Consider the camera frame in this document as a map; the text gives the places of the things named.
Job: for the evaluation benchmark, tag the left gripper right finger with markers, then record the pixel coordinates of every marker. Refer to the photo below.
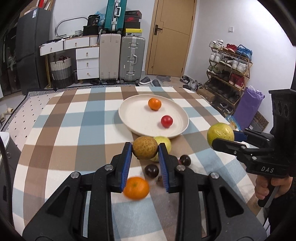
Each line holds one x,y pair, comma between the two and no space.
182,180

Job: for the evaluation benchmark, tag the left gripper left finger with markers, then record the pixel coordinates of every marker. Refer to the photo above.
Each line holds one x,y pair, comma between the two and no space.
108,179

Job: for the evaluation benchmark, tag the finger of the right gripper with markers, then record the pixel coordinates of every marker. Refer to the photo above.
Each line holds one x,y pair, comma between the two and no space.
240,136
233,148

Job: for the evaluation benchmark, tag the dark plum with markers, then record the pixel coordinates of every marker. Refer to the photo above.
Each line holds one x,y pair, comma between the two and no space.
152,171
185,160

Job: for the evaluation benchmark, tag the large orange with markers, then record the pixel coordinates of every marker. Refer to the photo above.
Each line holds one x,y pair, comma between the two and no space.
136,188

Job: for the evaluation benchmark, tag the brown longan fruit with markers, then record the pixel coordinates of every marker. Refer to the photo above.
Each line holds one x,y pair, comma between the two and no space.
145,148

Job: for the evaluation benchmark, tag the purple bag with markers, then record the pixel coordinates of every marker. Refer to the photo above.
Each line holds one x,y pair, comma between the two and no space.
248,106

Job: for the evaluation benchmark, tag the red tomato on plate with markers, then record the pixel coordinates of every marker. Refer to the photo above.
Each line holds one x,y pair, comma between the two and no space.
166,121

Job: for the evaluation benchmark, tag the cream round plate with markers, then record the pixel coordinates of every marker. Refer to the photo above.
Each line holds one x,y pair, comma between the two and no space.
140,119

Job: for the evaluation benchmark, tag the checkered tablecloth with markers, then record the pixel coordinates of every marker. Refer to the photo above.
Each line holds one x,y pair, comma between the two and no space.
70,135

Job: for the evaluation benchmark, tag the wooden shoe rack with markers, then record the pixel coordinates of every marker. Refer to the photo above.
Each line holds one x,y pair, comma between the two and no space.
228,74

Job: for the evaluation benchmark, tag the small orange on plate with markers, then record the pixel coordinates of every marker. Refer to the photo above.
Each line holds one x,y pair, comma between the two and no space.
154,104

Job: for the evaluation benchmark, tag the woven laundry basket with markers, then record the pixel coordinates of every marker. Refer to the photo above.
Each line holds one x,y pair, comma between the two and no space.
62,72

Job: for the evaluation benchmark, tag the wooden door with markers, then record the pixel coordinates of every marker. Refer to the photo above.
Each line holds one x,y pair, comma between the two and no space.
169,38

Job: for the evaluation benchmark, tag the silver suitcase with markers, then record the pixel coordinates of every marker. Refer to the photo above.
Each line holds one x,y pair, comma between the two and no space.
131,59

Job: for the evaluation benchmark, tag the beige suitcase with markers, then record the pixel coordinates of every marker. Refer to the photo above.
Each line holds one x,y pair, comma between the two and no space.
109,55

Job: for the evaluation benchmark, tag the white drawer desk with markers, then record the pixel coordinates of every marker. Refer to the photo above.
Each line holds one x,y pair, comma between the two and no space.
86,54

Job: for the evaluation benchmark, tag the teal suitcase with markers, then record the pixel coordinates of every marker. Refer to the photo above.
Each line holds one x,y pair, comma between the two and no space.
115,16

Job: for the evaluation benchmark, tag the black refrigerator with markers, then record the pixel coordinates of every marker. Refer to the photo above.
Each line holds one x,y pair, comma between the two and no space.
31,32

